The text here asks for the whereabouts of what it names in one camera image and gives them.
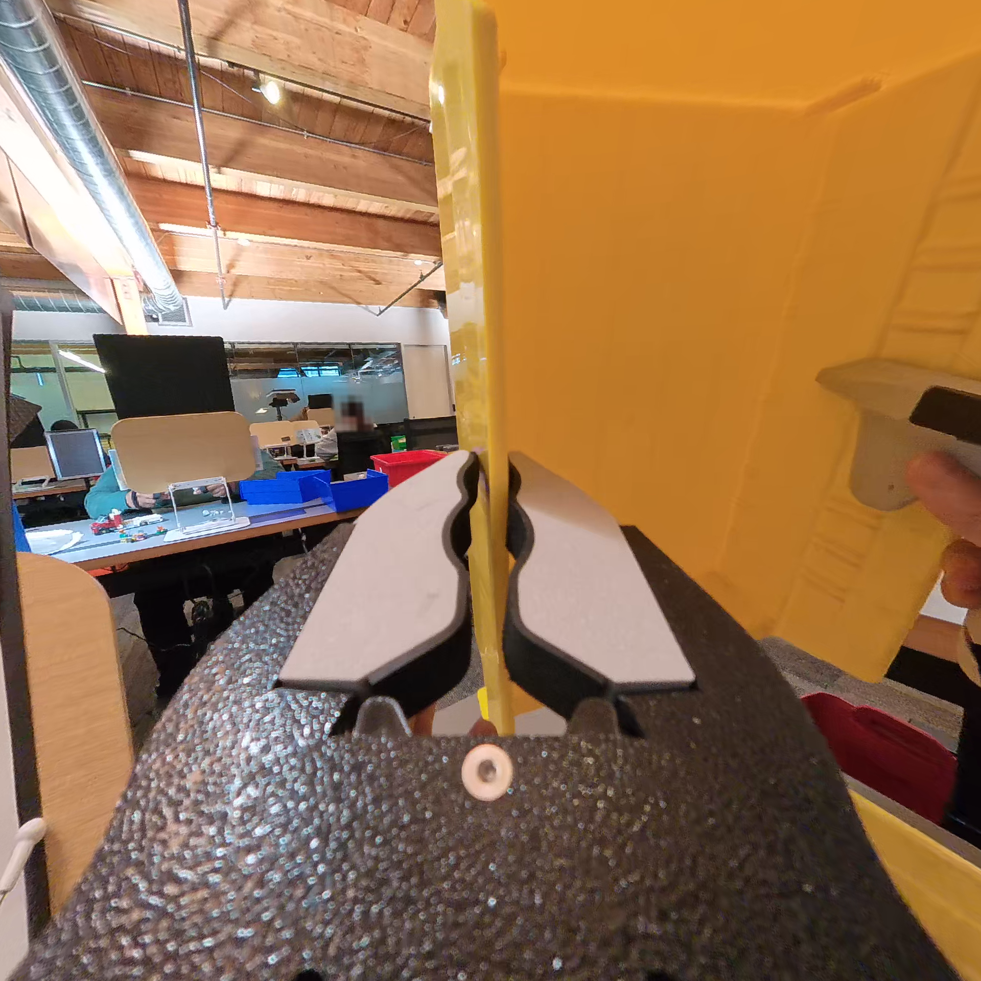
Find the white wall board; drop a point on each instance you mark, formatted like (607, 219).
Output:
(426, 381)

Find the white paper sheet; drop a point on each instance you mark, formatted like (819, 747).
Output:
(54, 540)

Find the computer monitor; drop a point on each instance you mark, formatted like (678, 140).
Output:
(75, 454)

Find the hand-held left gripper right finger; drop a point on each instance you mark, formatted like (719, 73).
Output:
(598, 605)

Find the person's right hand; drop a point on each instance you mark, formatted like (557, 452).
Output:
(958, 490)

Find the yellow plastic box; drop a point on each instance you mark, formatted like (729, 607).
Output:
(651, 306)
(943, 897)

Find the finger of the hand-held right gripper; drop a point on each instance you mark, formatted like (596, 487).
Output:
(874, 429)

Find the clear acrylic stand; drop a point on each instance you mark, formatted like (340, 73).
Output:
(207, 510)

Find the wooden desk divider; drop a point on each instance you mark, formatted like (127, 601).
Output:
(184, 452)

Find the metal ceiling pipe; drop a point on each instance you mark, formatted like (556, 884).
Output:
(203, 153)

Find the silver ventilation duct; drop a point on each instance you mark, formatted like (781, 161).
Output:
(76, 130)

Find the rounded wooden panel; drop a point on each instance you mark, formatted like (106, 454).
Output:
(73, 713)

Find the black partition panel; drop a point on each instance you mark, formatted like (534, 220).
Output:
(165, 375)

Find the long grey table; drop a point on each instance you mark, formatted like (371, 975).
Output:
(276, 517)

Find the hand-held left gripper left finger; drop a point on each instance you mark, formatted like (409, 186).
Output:
(383, 590)

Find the red plastic bin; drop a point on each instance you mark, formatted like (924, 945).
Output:
(881, 759)
(406, 466)

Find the red toy truck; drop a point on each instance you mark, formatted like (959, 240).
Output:
(106, 525)

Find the white hook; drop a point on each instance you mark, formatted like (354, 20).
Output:
(21, 847)

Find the ceiling lamp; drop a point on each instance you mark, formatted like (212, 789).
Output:
(268, 90)

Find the blue plastic tray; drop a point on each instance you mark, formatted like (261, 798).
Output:
(356, 492)
(280, 487)

